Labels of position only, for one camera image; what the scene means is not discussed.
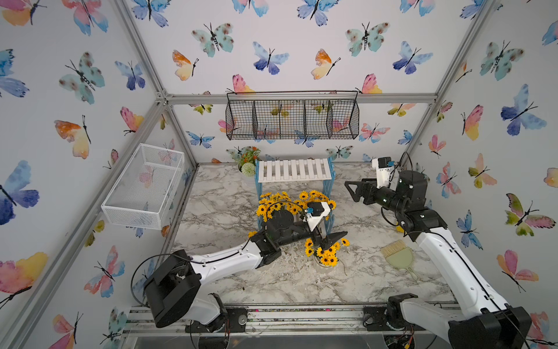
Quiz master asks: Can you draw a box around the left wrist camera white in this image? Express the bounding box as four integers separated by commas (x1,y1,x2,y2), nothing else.
304,202,331,232

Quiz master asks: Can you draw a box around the white mesh wall basket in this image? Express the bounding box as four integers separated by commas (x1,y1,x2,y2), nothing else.
101,143,185,230

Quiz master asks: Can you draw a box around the black wire wall basket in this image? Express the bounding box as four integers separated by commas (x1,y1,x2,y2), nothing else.
220,90,360,141

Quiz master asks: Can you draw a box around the green hand brush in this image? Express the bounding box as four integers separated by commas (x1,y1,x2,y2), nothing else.
380,239,419,281

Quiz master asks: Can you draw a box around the red green flower pot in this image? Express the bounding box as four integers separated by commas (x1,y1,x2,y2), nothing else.
238,146,261,177

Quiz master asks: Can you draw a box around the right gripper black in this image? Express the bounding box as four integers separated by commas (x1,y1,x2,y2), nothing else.
347,177,411,220

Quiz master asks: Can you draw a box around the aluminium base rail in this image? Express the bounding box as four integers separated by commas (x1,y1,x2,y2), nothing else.
121,302,489,337

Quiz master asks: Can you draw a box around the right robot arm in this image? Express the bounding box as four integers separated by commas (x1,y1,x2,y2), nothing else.
344,170,532,348

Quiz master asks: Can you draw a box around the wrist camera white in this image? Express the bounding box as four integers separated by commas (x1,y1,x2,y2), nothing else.
304,202,331,232
371,156,395,188

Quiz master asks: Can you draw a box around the blue white slatted shelf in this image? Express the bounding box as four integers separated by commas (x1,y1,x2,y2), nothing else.
254,156,337,236

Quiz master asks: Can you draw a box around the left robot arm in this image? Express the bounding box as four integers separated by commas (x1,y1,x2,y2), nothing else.
142,210,347,333

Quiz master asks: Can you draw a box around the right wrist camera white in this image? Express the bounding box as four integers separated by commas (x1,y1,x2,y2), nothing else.
371,156,395,188

